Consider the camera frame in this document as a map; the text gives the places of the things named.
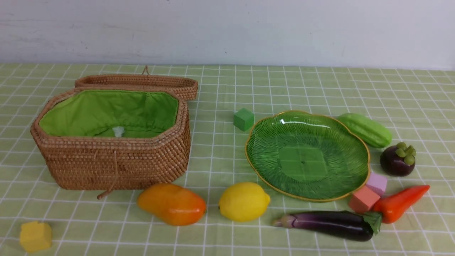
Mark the green foam cube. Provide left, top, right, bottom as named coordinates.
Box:
left=233, top=108, right=255, bottom=132

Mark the orange yellow mango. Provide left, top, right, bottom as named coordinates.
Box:
left=136, top=183, right=207, bottom=226

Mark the lilac foam cube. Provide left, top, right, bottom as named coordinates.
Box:
left=365, top=173, right=388, bottom=197

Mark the yellow foam block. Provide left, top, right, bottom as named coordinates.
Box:
left=19, top=221, right=52, bottom=254

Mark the green ridged gourd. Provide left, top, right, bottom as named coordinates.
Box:
left=337, top=112, right=393, bottom=149

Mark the orange carrot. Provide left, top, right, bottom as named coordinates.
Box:
left=372, top=185, right=430, bottom=224

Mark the woven wicker basket green lining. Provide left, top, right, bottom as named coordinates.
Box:
left=30, top=87, right=192, bottom=200

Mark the purple eggplant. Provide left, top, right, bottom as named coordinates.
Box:
left=272, top=210, right=382, bottom=242

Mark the green leaf-shaped glass plate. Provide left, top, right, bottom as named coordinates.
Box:
left=244, top=110, right=371, bottom=202

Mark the pink foam cube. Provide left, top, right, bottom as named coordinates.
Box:
left=348, top=185, right=380, bottom=214

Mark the yellow lemon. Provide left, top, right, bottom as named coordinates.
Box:
left=218, top=182, right=271, bottom=222

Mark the dark purple mangosteen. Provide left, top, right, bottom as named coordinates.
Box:
left=380, top=142, right=416, bottom=177

